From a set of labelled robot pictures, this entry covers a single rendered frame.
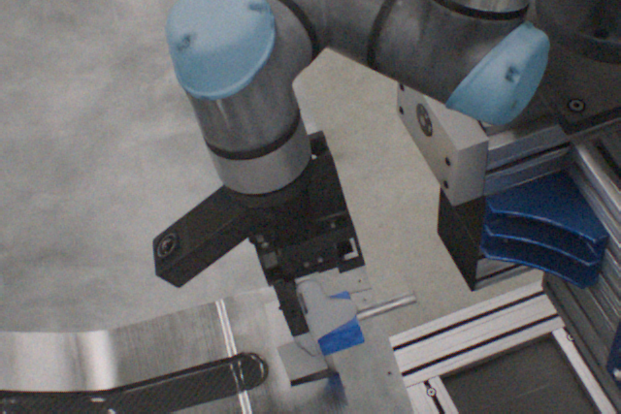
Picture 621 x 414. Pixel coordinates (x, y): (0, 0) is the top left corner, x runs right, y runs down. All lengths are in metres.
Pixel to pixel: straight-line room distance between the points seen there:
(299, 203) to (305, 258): 0.05
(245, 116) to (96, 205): 0.53
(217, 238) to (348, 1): 0.22
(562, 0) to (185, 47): 0.44
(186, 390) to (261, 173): 0.30
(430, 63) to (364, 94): 1.65
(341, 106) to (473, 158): 1.34
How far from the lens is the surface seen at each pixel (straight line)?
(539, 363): 1.92
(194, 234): 0.97
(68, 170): 1.40
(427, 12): 0.84
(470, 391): 1.88
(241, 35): 0.82
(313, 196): 0.95
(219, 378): 1.13
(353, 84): 2.51
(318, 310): 1.03
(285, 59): 0.86
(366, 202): 2.32
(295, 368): 1.10
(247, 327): 1.15
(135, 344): 1.16
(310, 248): 0.97
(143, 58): 1.50
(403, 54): 0.86
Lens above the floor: 1.88
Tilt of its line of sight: 53 degrees down
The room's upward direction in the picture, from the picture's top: 4 degrees counter-clockwise
